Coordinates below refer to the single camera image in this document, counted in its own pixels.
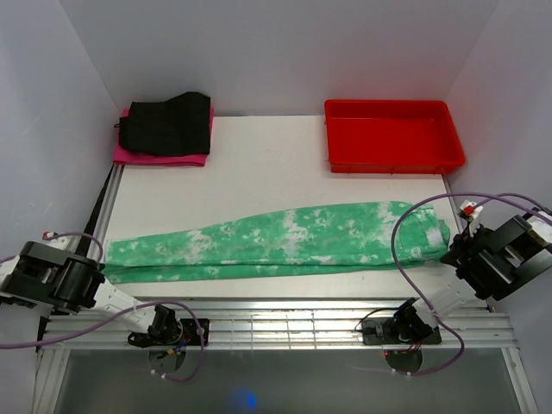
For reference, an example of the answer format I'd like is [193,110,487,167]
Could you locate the aluminium rail frame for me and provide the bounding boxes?
[32,167,540,414]

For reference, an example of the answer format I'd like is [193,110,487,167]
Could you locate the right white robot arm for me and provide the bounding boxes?
[386,204,551,343]

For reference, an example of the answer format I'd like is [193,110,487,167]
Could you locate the black folded trousers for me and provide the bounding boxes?
[118,91,211,157]

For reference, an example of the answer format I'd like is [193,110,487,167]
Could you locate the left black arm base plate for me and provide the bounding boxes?
[127,318,210,348]

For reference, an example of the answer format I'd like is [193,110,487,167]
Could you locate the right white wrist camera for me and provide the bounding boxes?
[458,200,483,236]

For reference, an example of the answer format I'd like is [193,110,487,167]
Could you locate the green tie-dye trousers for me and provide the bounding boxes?
[104,201,450,284]

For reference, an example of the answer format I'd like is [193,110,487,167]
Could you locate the pink folded trousers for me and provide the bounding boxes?
[113,102,208,167]

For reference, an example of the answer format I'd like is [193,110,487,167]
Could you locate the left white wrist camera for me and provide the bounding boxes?
[42,232,66,245]

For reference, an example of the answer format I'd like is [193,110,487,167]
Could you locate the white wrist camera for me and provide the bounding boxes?
[42,232,66,245]
[458,200,483,236]

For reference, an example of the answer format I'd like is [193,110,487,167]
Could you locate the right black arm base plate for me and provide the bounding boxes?
[360,317,442,346]

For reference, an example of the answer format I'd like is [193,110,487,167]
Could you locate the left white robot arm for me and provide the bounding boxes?
[1,241,183,348]

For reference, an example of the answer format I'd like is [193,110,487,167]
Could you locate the red plastic tray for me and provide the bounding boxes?
[324,99,466,175]

